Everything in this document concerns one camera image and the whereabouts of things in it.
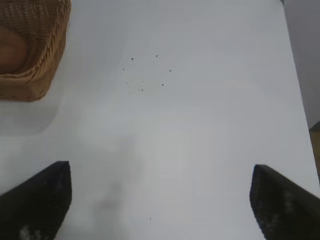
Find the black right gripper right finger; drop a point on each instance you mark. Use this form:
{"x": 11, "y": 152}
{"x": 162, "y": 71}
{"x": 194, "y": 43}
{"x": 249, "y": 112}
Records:
{"x": 287, "y": 207}

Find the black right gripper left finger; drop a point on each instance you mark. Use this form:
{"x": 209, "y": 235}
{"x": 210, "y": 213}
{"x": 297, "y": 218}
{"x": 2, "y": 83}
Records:
{"x": 35, "y": 207}

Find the brown woven wicker basket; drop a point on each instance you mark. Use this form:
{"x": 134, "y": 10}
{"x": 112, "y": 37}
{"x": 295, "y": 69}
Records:
{"x": 42, "y": 75}

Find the orange bun-shaped bread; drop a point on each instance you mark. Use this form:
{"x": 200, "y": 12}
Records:
{"x": 12, "y": 52}

